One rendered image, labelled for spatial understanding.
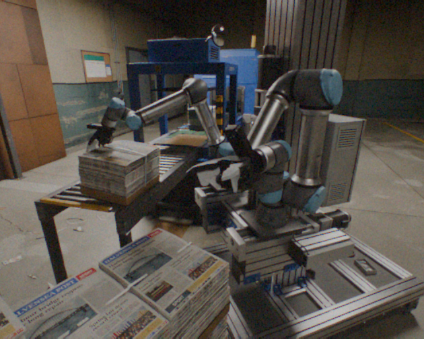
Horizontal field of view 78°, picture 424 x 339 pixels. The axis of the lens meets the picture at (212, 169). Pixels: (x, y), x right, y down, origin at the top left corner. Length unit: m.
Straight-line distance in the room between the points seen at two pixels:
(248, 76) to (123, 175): 3.61
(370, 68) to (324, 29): 8.76
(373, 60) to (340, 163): 8.71
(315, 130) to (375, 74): 9.17
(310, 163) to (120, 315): 0.79
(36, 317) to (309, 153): 0.98
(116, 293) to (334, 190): 1.16
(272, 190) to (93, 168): 0.96
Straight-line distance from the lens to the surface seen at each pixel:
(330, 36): 1.39
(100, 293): 0.93
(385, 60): 10.21
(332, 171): 1.49
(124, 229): 1.41
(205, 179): 0.67
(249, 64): 4.68
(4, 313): 0.61
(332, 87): 0.96
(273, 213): 1.17
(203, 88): 1.45
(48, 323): 0.91
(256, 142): 0.92
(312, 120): 1.00
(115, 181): 1.42
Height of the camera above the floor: 1.44
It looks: 20 degrees down
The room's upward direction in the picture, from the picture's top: straight up
